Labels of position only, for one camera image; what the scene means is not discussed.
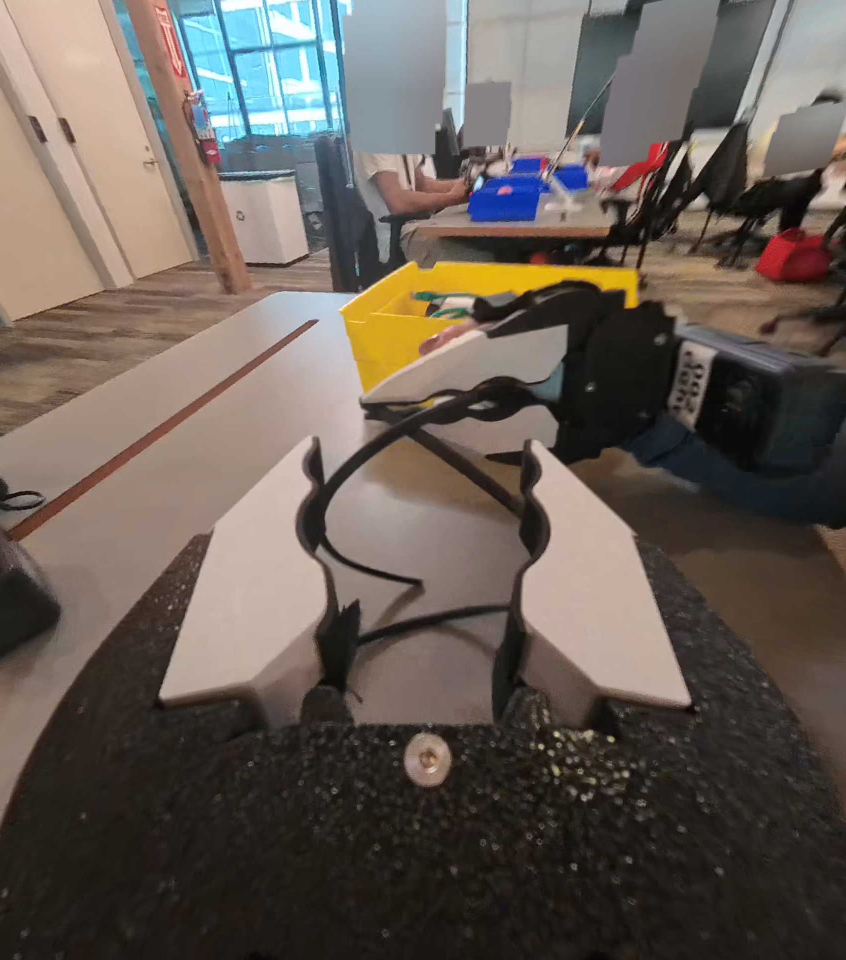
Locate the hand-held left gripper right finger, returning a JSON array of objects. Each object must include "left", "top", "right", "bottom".
[{"left": 492, "top": 438, "right": 694, "bottom": 729}]

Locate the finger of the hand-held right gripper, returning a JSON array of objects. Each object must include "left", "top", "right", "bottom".
[
  {"left": 363, "top": 399, "right": 564, "bottom": 457},
  {"left": 359, "top": 318, "right": 572, "bottom": 411}
]

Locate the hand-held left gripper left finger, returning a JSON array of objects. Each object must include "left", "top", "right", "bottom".
[{"left": 159, "top": 435, "right": 364, "bottom": 732}]

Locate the yellow bin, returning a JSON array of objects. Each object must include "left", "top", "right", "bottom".
[{"left": 339, "top": 261, "right": 642, "bottom": 395}]

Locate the black cable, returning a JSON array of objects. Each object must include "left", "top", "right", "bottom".
[{"left": 314, "top": 378, "right": 544, "bottom": 646}]

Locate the person's right forearm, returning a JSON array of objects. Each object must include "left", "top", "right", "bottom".
[{"left": 621, "top": 382, "right": 846, "bottom": 538}]

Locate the person's right hand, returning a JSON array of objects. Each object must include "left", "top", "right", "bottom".
[{"left": 417, "top": 318, "right": 488, "bottom": 360}]

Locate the wooden office table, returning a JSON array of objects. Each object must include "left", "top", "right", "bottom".
[{"left": 414, "top": 202, "right": 621, "bottom": 243}]

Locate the small blue bin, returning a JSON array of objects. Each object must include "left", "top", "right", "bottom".
[
  {"left": 468, "top": 176, "right": 545, "bottom": 225},
  {"left": 509, "top": 156, "right": 590, "bottom": 190}
]

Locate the black office chair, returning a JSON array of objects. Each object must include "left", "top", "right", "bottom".
[{"left": 314, "top": 133, "right": 396, "bottom": 294}]

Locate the red bag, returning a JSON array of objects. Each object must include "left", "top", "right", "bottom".
[{"left": 755, "top": 228, "right": 837, "bottom": 285}]

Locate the red fire extinguisher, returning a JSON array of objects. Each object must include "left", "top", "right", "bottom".
[{"left": 183, "top": 90, "right": 224, "bottom": 167}]

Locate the wooden post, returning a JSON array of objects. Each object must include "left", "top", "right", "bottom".
[{"left": 126, "top": 0, "right": 253, "bottom": 295}]

